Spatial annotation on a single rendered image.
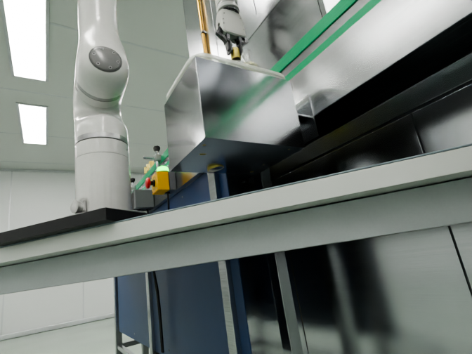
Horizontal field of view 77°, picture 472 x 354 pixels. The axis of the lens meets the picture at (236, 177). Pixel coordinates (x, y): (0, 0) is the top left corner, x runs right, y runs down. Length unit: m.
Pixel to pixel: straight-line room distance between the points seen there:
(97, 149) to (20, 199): 6.06
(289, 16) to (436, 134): 0.62
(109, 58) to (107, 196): 0.32
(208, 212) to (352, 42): 0.42
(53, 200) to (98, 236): 6.14
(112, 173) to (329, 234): 0.47
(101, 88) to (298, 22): 0.64
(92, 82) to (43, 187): 6.07
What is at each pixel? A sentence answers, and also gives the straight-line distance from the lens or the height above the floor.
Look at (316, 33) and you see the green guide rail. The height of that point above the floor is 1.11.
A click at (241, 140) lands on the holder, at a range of 0.52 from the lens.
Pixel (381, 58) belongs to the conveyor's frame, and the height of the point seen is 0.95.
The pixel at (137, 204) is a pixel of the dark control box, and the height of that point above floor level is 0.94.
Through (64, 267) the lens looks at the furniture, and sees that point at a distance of 0.74.
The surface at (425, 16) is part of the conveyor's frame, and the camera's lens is 0.60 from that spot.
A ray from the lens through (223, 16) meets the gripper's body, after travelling 1.20.
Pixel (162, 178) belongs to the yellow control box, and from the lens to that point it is 1.09.
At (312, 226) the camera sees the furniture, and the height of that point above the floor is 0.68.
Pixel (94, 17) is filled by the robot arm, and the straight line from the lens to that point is 0.95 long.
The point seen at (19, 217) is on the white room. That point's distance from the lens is 6.70.
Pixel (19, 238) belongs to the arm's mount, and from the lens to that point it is 0.74.
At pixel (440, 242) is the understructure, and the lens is 0.77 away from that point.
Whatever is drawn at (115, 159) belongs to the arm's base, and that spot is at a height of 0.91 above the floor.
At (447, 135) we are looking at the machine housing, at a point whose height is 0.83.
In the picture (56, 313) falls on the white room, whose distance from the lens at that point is 6.56.
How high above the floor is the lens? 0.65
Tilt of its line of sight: 16 degrees up
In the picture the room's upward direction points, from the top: 8 degrees counter-clockwise
